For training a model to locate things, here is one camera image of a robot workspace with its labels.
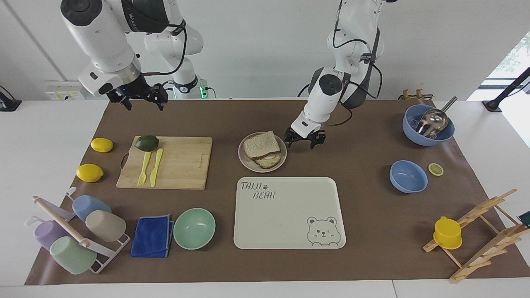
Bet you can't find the white wall socket strip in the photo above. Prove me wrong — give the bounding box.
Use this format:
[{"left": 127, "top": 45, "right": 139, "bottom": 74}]
[{"left": 44, "top": 80, "right": 86, "bottom": 101}]

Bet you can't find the small blue bowl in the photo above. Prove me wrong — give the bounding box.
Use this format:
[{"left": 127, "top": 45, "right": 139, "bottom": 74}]
[{"left": 389, "top": 160, "right": 429, "bottom": 194}]

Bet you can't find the black cable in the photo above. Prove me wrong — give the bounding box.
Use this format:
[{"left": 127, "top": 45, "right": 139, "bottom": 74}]
[
  {"left": 297, "top": 25, "right": 384, "bottom": 127},
  {"left": 141, "top": 20, "right": 188, "bottom": 77}
]

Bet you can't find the yellow-green plastic fork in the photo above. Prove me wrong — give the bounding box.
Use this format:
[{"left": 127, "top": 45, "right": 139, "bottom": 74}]
[{"left": 137, "top": 151, "right": 152, "bottom": 187}]

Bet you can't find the white cup rack with rod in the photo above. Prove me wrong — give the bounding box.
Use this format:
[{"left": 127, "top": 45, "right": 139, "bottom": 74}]
[{"left": 24, "top": 186, "right": 131, "bottom": 275}]

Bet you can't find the cream tray with bear print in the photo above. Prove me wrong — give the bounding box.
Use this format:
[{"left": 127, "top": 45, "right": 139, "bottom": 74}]
[{"left": 233, "top": 177, "right": 347, "bottom": 250}]

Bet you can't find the light green cup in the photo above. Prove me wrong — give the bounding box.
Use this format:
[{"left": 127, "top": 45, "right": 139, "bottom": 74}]
[{"left": 49, "top": 236, "right": 98, "bottom": 275}]

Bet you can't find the small wooden holder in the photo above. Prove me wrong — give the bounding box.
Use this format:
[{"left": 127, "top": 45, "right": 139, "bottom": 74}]
[{"left": 398, "top": 88, "right": 434, "bottom": 101}]

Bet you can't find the yellow lemon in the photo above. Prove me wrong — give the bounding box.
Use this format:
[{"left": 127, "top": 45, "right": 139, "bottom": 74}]
[
  {"left": 91, "top": 137, "right": 114, "bottom": 153},
  {"left": 76, "top": 163, "right": 104, "bottom": 183}
]

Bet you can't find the wooden dish rack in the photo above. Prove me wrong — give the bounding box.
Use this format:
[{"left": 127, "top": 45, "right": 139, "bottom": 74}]
[{"left": 422, "top": 189, "right": 530, "bottom": 284}]

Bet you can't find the black stand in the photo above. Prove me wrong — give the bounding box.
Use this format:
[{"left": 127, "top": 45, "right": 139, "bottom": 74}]
[
  {"left": 482, "top": 66, "right": 530, "bottom": 113},
  {"left": 0, "top": 85, "right": 22, "bottom": 112}
]

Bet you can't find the bread slice with filling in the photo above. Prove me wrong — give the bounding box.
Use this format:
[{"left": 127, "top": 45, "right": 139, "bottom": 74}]
[{"left": 253, "top": 152, "right": 282, "bottom": 170}]

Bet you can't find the wooden cutting board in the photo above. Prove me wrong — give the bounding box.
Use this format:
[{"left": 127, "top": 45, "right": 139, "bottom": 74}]
[{"left": 116, "top": 136, "right": 213, "bottom": 191}]

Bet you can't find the yellow cup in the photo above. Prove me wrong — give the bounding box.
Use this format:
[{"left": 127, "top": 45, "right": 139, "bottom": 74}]
[{"left": 433, "top": 216, "right": 463, "bottom": 250}]

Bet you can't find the light blue cup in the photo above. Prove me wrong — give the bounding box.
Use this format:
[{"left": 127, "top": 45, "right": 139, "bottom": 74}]
[{"left": 72, "top": 195, "right": 112, "bottom": 222}]

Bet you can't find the brown bread slice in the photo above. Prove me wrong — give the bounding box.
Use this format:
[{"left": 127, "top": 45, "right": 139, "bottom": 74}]
[{"left": 243, "top": 130, "right": 282, "bottom": 160}]

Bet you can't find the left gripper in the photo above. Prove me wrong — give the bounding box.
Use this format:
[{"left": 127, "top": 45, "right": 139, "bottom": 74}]
[{"left": 284, "top": 127, "right": 327, "bottom": 150}]

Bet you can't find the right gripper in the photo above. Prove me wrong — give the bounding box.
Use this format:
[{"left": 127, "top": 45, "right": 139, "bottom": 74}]
[{"left": 106, "top": 73, "right": 169, "bottom": 111}]

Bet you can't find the light purple cup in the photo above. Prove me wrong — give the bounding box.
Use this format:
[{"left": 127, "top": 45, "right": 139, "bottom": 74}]
[{"left": 34, "top": 220, "right": 69, "bottom": 251}]

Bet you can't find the metal scoop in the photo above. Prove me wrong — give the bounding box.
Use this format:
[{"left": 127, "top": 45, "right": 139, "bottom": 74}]
[{"left": 415, "top": 96, "right": 458, "bottom": 139}]

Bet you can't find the beige round plate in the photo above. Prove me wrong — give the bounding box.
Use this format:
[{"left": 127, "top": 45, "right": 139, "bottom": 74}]
[{"left": 238, "top": 132, "right": 288, "bottom": 173}]

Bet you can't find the beige cup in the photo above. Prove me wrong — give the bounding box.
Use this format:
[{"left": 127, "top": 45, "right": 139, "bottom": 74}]
[{"left": 85, "top": 210, "right": 127, "bottom": 243}]

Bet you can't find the yellow-green plastic knife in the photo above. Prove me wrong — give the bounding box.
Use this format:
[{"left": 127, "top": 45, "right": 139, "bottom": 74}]
[{"left": 149, "top": 148, "right": 164, "bottom": 188}]

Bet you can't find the blue folded cloth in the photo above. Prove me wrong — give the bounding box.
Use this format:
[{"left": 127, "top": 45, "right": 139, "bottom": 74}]
[{"left": 130, "top": 214, "right": 175, "bottom": 259}]

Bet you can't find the light green bowl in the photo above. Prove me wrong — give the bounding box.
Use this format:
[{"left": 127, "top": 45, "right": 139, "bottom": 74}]
[{"left": 173, "top": 207, "right": 217, "bottom": 250}]

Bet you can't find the large blue bowl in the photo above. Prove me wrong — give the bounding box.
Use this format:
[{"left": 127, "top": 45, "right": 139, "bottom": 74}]
[{"left": 402, "top": 104, "right": 455, "bottom": 147}]

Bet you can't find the dark green avocado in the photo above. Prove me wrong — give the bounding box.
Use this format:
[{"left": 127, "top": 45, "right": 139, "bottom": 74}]
[{"left": 135, "top": 135, "right": 160, "bottom": 152}]

